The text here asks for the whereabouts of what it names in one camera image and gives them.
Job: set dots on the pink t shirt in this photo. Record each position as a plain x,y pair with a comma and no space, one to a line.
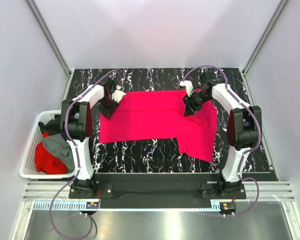
160,115

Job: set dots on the aluminium frame post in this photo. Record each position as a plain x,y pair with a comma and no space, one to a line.
266,33
48,36

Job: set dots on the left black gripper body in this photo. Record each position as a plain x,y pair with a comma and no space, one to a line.
107,104

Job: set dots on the left aluminium frame post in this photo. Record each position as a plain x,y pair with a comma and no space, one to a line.
48,36

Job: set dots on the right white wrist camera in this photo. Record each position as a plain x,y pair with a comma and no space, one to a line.
188,86

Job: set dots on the grey t shirt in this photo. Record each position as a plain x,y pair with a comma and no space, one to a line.
59,148

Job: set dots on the aluminium rail profile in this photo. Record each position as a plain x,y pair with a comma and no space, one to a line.
265,191

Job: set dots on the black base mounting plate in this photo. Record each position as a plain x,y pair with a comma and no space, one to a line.
150,177

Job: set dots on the right small connector board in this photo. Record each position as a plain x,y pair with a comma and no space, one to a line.
230,206

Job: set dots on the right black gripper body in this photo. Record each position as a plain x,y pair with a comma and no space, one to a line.
196,100

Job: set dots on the red t shirt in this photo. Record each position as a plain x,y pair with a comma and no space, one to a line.
47,163

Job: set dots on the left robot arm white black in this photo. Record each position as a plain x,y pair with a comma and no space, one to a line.
76,125

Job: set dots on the small connector board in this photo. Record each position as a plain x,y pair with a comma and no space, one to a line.
93,205
230,206

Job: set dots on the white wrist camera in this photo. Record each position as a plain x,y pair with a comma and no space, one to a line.
188,86
118,94

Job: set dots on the black t shirt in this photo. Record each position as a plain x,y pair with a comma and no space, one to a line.
52,127

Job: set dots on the left small connector board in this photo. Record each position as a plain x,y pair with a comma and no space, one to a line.
93,205

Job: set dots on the right aluminium frame post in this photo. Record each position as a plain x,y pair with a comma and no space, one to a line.
266,33

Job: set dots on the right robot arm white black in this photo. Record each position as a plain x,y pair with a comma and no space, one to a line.
243,129

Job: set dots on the white slotted cable duct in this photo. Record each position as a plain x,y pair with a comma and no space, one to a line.
136,205

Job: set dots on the white plastic laundry basket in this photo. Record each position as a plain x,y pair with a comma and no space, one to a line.
27,169

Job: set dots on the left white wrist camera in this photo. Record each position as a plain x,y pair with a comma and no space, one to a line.
118,94

